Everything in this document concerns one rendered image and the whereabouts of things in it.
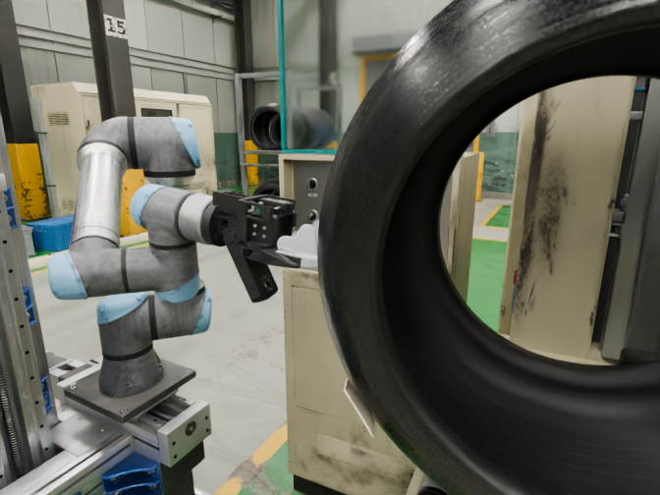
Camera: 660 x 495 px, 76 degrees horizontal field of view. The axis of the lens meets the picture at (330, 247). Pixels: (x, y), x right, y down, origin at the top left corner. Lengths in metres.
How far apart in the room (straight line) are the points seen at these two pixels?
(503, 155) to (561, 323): 9.05
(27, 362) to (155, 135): 0.55
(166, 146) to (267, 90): 11.27
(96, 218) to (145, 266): 0.14
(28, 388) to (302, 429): 0.90
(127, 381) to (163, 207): 0.59
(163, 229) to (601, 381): 0.69
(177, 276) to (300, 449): 1.11
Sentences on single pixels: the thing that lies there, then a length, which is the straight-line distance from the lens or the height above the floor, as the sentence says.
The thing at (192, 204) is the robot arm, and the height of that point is 1.22.
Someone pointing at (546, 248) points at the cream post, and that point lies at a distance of 0.81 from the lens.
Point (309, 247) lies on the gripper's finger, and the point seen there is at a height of 1.18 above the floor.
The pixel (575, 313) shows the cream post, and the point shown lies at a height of 1.03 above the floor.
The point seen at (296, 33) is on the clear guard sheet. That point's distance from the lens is 1.38.
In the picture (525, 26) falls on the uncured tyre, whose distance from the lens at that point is 0.38.
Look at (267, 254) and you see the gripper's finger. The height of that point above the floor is 1.17.
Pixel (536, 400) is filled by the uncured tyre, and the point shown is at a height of 0.93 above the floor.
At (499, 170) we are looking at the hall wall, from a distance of 9.86.
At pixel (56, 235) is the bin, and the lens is 5.89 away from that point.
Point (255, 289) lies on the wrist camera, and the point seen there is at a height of 1.10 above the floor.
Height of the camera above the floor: 1.32
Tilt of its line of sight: 15 degrees down
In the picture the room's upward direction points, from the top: straight up
